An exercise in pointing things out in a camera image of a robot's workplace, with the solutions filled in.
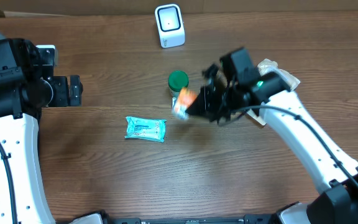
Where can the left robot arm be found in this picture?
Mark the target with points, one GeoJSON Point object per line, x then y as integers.
{"type": "Point", "coordinates": [27, 85]}

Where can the white barcode scanner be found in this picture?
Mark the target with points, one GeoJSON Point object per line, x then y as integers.
{"type": "Point", "coordinates": [170, 25]}

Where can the green lid plastic jar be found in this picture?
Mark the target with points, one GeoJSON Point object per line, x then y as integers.
{"type": "Point", "coordinates": [177, 80]}

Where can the beige snack pouch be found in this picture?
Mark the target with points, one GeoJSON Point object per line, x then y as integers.
{"type": "Point", "coordinates": [275, 87]}

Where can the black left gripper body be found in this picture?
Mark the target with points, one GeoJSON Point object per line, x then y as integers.
{"type": "Point", "coordinates": [58, 93]}

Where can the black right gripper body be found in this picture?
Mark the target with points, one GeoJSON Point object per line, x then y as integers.
{"type": "Point", "coordinates": [219, 102]}

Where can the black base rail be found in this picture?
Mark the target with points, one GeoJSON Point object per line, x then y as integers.
{"type": "Point", "coordinates": [246, 219]}

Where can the teal wet wipes pack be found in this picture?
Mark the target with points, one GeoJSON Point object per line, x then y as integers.
{"type": "Point", "coordinates": [146, 129]}

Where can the orange tissue packet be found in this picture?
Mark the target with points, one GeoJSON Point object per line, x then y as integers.
{"type": "Point", "coordinates": [182, 102]}

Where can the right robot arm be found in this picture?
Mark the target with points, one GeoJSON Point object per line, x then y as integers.
{"type": "Point", "coordinates": [236, 86]}

